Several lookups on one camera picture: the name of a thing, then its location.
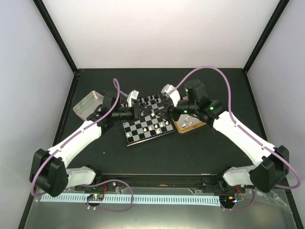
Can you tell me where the white slotted cable duct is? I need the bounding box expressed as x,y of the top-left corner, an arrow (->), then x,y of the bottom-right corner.
41,193 -> 220,207

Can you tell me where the gold metal tin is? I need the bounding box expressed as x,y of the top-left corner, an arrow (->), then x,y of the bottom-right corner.
173,114 -> 206,134

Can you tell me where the black white chessboard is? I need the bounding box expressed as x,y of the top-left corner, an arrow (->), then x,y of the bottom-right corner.
122,94 -> 174,146

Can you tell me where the black frame post left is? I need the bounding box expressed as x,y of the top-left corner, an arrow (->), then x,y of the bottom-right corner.
33,0 -> 78,73

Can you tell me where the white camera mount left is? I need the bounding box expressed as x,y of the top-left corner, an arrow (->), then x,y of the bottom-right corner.
127,90 -> 139,107

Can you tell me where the black front rail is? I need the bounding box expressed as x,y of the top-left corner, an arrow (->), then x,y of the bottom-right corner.
73,173 -> 289,191

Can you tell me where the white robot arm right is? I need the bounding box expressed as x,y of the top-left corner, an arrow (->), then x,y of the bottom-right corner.
159,79 -> 289,193

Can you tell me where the black frame post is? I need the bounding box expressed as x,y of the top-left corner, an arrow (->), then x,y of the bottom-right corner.
243,0 -> 290,73
33,0 -> 78,73

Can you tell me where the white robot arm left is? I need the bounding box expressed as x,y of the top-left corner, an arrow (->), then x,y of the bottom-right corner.
30,90 -> 146,197

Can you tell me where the pink metal tin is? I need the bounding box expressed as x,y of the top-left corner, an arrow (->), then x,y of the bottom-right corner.
73,91 -> 103,121

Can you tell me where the black frame post right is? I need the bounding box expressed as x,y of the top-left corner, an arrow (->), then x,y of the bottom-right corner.
243,0 -> 290,73

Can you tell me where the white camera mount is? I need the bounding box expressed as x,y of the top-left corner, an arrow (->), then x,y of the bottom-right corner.
161,84 -> 181,107
127,90 -> 139,107

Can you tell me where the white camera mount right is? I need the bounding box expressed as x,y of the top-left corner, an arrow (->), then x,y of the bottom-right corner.
161,84 -> 181,107

